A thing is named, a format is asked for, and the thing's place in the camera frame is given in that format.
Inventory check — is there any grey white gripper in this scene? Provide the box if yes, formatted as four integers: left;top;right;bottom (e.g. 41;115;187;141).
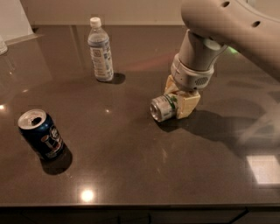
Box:
164;54;214;119

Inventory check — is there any blue Pepsi can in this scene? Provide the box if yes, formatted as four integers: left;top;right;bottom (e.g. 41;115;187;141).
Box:
17;109;64;161

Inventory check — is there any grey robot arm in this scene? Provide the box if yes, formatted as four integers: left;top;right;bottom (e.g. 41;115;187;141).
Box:
165;0;280;119

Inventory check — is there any silver green 7up can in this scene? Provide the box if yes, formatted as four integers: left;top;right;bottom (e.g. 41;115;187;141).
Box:
150;94;178;122

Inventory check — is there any green orange chip bag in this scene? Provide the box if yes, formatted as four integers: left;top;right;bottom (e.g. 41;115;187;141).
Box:
228;46;238;54

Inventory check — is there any clear plastic water bottle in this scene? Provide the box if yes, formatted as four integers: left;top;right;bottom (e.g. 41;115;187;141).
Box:
87;17;114;82

